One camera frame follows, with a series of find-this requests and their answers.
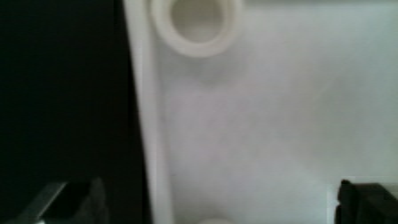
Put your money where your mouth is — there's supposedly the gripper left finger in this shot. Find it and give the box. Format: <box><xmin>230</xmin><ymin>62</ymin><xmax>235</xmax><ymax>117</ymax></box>
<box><xmin>18</xmin><ymin>178</ymin><xmax>111</xmax><ymax>224</ymax></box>

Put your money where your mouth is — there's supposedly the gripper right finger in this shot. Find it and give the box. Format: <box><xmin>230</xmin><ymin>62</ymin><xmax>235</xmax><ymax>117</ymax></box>
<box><xmin>336</xmin><ymin>180</ymin><xmax>398</xmax><ymax>224</ymax></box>

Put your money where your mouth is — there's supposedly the white square table top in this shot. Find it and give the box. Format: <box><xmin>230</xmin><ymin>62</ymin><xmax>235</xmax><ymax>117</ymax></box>
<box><xmin>125</xmin><ymin>0</ymin><xmax>398</xmax><ymax>224</ymax></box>

